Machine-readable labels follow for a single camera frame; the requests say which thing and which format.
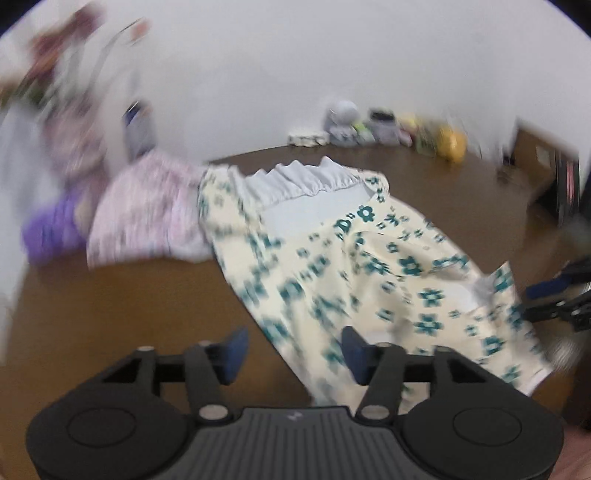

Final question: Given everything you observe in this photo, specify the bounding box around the cream green floral dress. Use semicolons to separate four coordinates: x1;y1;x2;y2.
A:
198;157;552;408

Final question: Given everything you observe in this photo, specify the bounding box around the tablet with screen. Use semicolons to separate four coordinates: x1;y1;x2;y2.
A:
550;150;580;226

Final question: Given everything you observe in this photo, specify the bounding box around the brown cardboard stand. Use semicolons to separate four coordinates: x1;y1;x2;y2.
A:
497;118;570;203

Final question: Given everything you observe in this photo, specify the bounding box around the pink floral garment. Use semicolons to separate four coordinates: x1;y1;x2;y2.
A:
86;150;212;268

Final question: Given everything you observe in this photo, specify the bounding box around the yellow mug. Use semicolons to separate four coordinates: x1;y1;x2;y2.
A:
437;125;467;163

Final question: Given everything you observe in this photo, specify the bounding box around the glass cup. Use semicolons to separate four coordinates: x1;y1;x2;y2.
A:
414;117;442;157

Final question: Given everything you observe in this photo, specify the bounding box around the purple tissue pack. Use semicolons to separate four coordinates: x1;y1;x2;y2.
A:
21;191;92;265

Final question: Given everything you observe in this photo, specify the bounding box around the white tin box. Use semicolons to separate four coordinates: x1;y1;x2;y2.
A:
367;109;400;146

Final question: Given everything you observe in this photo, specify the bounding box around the white power strip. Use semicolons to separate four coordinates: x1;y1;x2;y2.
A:
287;130;329;148

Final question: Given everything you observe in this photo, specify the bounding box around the white astronaut figurine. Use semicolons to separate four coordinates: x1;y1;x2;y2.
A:
324;100;360;147

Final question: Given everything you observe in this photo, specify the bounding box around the plastic drink bottle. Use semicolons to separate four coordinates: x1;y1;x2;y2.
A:
122;100;156;162

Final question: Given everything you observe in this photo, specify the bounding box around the pink purple vase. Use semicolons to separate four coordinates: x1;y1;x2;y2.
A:
43;96;106;184

